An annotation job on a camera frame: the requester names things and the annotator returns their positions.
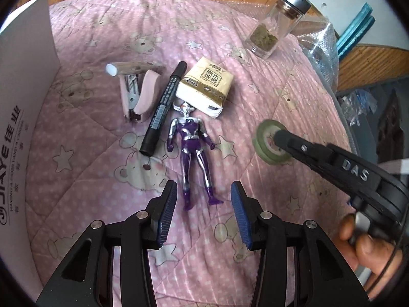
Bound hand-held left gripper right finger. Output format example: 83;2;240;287
231;181;374;307

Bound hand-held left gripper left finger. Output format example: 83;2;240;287
35;181;178;307

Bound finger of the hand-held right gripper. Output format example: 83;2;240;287
274;129;336;176

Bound green tape roll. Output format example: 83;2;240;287
253;119;296;165

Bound purple silver action figure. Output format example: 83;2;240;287
166;102;224;212

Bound black marker pen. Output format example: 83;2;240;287
140;61;187;157

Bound beige tissue packet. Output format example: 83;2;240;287
176;57;234;119

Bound pink stapler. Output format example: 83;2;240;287
119;70;160;124

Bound white cardboard box yellow lining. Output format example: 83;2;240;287
0;0;62;263

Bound person's right hand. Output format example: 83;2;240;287
339;213;403;298

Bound dark cloth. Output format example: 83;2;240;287
382;90;406;167

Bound clear plastic bags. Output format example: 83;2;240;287
339;88;387;116

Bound pink bear print blanket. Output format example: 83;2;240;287
19;0;355;307

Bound glass jar with silver lid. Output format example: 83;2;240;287
244;0;312;60

